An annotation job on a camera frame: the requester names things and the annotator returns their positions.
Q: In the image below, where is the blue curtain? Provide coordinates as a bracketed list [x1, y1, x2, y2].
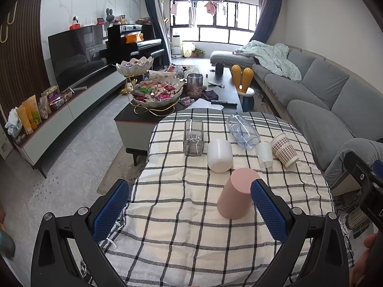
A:
[141, 0, 171, 66]
[254, 0, 283, 44]

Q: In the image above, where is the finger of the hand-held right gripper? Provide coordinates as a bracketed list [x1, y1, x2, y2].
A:
[344, 151, 383, 186]

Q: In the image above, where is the clear plastic bottle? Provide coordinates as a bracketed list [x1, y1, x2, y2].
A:
[226, 114, 260, 151]

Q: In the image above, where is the light green blanket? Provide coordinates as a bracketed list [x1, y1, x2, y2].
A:
[234, 40, 302, 82]

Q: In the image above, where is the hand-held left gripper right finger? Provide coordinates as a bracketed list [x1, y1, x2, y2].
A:
[250, 179, 355, 287]

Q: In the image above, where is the black television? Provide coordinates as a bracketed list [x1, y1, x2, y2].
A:
[48, 25, 109, 92]

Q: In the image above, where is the white plastic cup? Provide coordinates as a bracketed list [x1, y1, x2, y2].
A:
[207, 139, 233, 173]

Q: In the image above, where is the dark coffee table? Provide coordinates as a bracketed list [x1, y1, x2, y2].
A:
[114, 64, 246, 166]

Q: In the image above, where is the small translucent plastic cup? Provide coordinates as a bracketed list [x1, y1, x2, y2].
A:
[256, 142, 273, 168]

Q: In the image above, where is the pink plastic cup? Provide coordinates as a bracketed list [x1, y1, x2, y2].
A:
[217, 168, 261, 219]

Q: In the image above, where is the black piano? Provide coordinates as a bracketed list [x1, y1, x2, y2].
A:
[99, 24, 166, 66]

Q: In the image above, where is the brown checkered paper cup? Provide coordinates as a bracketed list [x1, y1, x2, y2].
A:
[271, 132, 299, 168]

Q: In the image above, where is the person's right hand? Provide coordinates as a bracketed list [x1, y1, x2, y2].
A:
[350, 232, 383, 287]

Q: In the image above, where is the clear grey square cup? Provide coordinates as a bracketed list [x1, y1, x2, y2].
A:
[183, 120, 205, 156]

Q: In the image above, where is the grey sofa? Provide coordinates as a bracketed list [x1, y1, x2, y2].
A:
[210, 44, 383, 171]

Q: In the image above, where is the yellow rabbit-ear stool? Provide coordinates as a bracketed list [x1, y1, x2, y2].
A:
[231, 65, 255, 111]

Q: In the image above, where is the row of snack packets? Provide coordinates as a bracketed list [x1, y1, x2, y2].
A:
[16, 85, 74, 135]

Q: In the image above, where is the two-tier snack bowl stand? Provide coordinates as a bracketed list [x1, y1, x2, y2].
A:
[116, 56, 184, 116]

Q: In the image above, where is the white crumpled cloth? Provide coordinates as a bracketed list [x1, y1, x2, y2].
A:
[5, 108, 23, 137]

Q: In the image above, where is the white paper sheet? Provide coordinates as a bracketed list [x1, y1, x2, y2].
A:
[187, 98, 224, 111]

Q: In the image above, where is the black white checkered tablecloth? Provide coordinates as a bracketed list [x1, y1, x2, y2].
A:
[99, 108, 355, 287]

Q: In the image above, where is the white television cabinet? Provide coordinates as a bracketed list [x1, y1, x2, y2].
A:
[12, 72, 126, 178]

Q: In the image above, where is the glass jar of nuts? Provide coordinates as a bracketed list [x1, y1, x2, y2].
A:
[187, 72, 204, 99]

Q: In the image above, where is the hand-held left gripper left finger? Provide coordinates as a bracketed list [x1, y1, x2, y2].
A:
[31, 179, 130, 287]

